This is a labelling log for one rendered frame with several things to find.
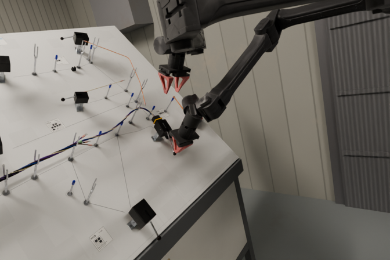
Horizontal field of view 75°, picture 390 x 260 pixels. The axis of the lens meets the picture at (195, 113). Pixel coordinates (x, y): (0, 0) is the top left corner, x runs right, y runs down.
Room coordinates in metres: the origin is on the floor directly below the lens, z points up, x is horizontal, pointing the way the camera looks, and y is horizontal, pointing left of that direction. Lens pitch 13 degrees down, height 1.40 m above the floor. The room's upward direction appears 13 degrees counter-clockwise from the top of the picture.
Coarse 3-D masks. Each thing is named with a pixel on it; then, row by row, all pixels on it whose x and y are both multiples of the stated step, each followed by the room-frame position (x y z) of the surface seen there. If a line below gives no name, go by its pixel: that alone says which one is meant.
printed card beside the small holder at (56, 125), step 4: (52, 120) 0.90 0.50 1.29; (56, 120) 0.91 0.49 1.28; (48, 124) 0.88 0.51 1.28; (52, 124) 0.89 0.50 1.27; (56, 124) 0.89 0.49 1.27; (60, 124) 0.90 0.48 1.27; (52, 128) 0.87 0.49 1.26; (56, 128) 0.88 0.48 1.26; (60, 128) 0.89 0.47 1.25; (52, 132) 0.86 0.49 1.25
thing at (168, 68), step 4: (172, 56) 0.89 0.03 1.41; (176, 56) 0.89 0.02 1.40; (180, 56) 0.90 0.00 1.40; (184, 56) 0.90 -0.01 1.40; (168, 60) 0.91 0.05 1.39; (172, 60) 0.90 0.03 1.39; (176, 60) 0.89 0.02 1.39; (180, 60) 0.90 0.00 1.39; (184, 60) 0.91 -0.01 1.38; (164, 64) 0.93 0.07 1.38; (168, 64) 0.91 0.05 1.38; (172, 64) 0.90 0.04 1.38; (176, 64) 0.90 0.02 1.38; (180, 64) 0.90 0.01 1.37; (160, 68) 0.91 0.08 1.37; (164, 68) 0.89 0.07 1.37; (168, 68) 0.89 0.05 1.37; (172, 68) 0.90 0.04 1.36; (176, 68) 0.90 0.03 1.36; (180, 68) 0.91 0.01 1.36; (184, 68) 0.93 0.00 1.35; (188, 68) 0.94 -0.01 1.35; (168, 72) 0.87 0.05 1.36; (172, 72) 0.89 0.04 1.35
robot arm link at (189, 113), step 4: (192, 104) 0.89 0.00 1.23; (188, 108) 0.89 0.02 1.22; (192, 108) 0.87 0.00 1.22; (196, 108) 0.88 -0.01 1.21; (188, 112) 0.85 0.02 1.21; (192, 112) 0.85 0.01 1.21; (196, 112) 0.84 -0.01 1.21; (188, 116) 0.84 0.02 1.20; (192, 116) 0.83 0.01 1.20; (196, 116) 0.84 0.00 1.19; (200, 116) 0.84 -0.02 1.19; (184, 120) 0.86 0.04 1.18; (188, 120) 0.84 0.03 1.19; (192, 120) 0.84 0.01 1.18; (196, 120) 0.84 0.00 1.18; (200, 120) 0.85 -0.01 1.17; (184, 124) 0.86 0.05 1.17; (188, 124) 0.85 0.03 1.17; (192, 124) 0.84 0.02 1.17; (196, 124) 0.85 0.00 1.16
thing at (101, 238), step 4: (100, 228) 0.67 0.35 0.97; (104, 228) 0.67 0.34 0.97; (96, 232) 0.66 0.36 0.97; (100, 232) 0.66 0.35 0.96; (104, 232) 0.67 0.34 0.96; (92, 236) 0.65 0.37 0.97; (96, 236) 0.65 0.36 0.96; (100, 236) 0.65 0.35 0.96; (104, 236) 0.66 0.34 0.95; (108, 236) 0.66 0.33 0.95; (92, 240) 0.64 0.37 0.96; (96, 240) 0.64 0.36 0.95; (100, 240) 0.64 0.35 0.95; (104, 240) 0.65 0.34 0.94; (108, 240) 0.65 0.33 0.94; (112, 240) 0.66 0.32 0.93; (96, 244) 0.63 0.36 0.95; (100, 244) 0.64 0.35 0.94; (104, 244) 0.64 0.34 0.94; (96, 248) 0.63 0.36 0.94; (100, 248) 0.63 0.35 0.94
